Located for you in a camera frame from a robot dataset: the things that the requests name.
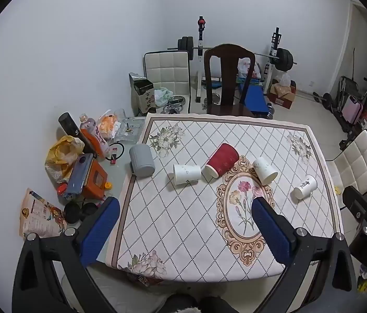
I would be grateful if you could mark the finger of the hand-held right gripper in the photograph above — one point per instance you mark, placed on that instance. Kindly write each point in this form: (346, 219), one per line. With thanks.
(357, 202)

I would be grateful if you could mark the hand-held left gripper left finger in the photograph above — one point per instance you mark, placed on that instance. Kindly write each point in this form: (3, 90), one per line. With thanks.
(100, 228)

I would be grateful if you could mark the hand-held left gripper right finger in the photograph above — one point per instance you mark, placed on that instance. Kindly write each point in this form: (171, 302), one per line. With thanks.
(271, 231)

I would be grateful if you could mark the white cup with black print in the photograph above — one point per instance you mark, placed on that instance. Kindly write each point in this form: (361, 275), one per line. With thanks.
(305, 187)

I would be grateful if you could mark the speckled white paper cup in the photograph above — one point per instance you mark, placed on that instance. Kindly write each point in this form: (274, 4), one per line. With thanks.
(265, 169)

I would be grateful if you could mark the grey cup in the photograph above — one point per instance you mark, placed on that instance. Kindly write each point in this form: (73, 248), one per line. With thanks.
(142, 162)

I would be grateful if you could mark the red ribbed paper cup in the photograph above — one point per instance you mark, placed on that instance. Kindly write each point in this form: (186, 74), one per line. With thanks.
(221, 165)

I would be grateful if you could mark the plain white paper cup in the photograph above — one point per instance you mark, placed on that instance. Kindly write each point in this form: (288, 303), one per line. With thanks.
(186, 173)

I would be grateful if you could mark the black round lid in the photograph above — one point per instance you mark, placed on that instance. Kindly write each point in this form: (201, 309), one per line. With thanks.
(72, 212)

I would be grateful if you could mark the white padded chair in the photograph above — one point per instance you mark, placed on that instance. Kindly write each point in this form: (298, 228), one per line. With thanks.
(359, 159)
(167, 71)

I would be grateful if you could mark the orange box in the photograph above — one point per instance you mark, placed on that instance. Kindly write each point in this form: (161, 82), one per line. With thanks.
(95, 179)

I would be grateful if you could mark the colourful printed leaflet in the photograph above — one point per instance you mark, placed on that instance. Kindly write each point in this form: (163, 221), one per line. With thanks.
(38, 216)

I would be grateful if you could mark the floral diamond pattern tablecloth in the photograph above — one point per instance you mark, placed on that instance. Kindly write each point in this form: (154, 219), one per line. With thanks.
(183, 221)

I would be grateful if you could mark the yellow plastic bag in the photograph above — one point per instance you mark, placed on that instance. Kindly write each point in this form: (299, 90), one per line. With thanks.
(61, 153)

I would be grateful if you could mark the pink suitcase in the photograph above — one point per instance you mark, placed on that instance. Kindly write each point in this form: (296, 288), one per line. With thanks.
(352, 109)

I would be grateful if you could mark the pink drink bottle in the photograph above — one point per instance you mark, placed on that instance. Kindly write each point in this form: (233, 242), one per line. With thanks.
(94, 133)

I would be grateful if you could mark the clear glass tray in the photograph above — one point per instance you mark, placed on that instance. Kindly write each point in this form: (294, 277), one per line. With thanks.
(129, 130)

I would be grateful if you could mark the orange snack bag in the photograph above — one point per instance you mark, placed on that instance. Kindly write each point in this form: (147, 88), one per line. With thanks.
(108, 125)

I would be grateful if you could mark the black thermos bottle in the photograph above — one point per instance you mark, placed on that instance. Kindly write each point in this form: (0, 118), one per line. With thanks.
(69, 125)

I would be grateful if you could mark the black dumbbell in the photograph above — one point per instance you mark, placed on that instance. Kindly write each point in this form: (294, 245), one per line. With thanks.
(324, 99)

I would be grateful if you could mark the black folded stroller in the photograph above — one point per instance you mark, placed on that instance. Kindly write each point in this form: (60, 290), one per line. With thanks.
(353, 88)

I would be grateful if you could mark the cardboard box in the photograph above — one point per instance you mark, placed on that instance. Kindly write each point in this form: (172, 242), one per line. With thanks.
(281, 96)

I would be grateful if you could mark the blue weight bench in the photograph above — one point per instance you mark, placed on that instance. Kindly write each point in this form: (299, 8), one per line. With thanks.
(254, 97)

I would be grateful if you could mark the black tea box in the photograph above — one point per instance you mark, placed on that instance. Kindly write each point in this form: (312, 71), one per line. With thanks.
(143, 96)

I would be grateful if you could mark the clear plastic bag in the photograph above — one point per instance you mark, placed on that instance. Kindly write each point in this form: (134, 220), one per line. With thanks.
(285, 79)

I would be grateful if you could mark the metal bowl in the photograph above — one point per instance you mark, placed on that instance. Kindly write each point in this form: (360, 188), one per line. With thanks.
(175, 102)

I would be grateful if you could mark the green and white plastic bag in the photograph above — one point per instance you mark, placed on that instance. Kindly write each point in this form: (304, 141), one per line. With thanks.
(163, 96)

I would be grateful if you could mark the dark wooden chair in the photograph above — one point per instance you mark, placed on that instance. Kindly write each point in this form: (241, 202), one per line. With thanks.
(226, 78)

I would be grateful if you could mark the barbell with black plates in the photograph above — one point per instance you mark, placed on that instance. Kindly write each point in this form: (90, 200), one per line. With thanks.
(284, 59)

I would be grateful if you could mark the white bag with red print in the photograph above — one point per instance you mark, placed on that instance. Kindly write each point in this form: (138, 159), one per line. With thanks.
(246, 67)

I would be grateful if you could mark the white barbell rack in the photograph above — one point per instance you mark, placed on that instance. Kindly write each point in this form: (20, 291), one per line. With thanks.
(200, 52)

